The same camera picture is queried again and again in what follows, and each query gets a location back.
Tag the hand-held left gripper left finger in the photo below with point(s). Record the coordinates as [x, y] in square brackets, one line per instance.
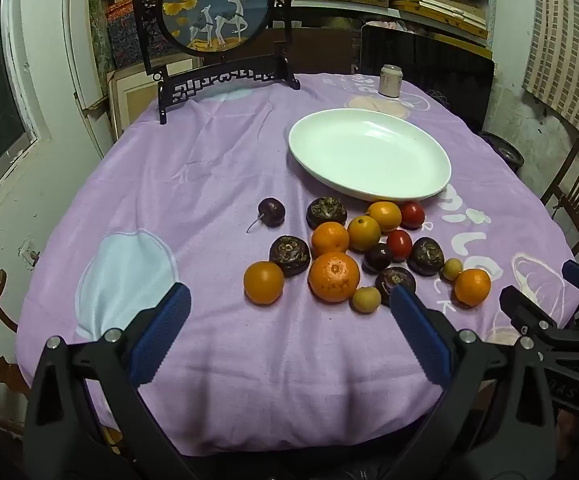
[162, 330]

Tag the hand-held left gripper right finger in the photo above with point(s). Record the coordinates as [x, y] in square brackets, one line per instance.
[419, 330]

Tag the dark brown water chestnut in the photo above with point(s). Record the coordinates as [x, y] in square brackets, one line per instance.
[425, 256]
[392, 277]
[289, 255]
[326, 211]

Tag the small tan longan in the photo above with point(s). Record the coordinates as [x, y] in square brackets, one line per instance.
[452, 268]
[366, 300]

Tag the dark purple plum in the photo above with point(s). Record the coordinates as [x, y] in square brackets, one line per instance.
[377, 257]

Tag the red cherry tomato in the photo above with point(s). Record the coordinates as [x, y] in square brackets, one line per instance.
[413, 215]
[399, 244]

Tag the large rough-skinned tangerine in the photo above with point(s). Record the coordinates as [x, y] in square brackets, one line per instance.
[334, 276]

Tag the smooth yellowish orange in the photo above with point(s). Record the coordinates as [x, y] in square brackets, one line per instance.
[363, 232]

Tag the dark red cherry with stem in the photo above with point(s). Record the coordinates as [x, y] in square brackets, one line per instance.
[272, 211]

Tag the white oval plate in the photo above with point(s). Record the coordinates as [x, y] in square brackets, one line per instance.
[369, 152]

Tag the purple printed tablecloth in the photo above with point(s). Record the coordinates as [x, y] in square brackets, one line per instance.
[209, 170]

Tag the checked hanging cloth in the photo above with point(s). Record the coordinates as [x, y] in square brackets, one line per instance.
[569, 60]

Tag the pale drink can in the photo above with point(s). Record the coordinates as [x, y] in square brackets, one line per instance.
[389, 81]

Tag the brown wooden chair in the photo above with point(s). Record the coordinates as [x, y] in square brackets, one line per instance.
[319, 52]

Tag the patterned picture panel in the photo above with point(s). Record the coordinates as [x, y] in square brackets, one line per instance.
[119, 30]

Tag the pink cloth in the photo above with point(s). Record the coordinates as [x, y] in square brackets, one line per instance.
[384, 25]

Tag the white storage shelf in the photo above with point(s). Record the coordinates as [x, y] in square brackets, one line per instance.
[342, 12]

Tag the round deer table screen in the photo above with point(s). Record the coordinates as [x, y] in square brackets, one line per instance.
[214, 5]

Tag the wall socket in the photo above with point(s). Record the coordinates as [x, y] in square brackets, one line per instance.
[29, 252]

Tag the pale wooden picture frame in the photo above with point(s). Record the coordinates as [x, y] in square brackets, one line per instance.
[129, 95]

